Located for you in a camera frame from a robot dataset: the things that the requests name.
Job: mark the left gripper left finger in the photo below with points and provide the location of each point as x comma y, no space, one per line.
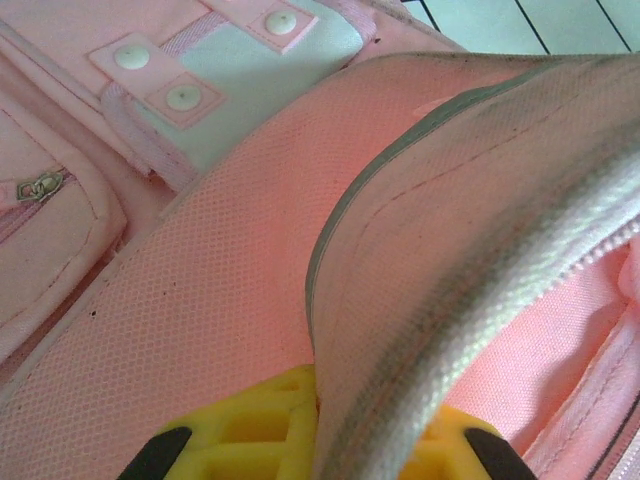
250,440

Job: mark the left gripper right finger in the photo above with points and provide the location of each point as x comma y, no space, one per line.
450,450

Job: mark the pink backpack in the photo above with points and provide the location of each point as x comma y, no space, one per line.
225,275

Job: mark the white grid pattern mat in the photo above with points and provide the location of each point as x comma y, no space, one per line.
500,25

